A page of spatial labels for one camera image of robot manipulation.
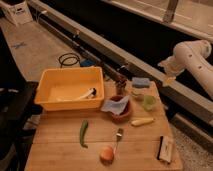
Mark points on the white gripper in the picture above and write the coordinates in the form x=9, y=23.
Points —
x=172, y=68

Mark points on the clear glass jar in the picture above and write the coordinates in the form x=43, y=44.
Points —
x=137, y=93

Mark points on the brown clay bowl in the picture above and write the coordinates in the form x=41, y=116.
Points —
x=125, y=114

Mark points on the blue sponge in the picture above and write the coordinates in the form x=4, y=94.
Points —
x=138, y=82

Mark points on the orange round fruit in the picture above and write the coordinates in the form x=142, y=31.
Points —
x=107, y=154

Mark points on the black chair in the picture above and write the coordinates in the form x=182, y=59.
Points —
x=16, y=107

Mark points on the green chili pepper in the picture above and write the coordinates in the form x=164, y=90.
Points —
x=83, y=129

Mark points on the brown pepper grinder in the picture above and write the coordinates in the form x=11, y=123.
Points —
x=120, y=85

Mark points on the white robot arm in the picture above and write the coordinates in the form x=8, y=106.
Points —
x=191, y=56

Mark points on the light blue cloth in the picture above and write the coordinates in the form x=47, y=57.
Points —
x=116, y=107

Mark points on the blue object on floor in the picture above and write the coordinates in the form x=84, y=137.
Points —
x=87, y=63

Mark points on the yellow plastic tub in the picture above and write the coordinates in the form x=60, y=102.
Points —
x=58, y=88

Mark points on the yellow corn cob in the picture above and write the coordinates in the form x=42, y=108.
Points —
x=141, y=121

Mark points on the white spatula in tub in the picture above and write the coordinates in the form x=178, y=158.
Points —
x=91, y=93

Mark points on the green plastic cup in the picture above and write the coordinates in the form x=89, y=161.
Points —
x=149, y=102

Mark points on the silver fork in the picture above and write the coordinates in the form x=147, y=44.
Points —
x=119, y=136

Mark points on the black white brush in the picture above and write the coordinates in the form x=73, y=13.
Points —
x=165, y=149

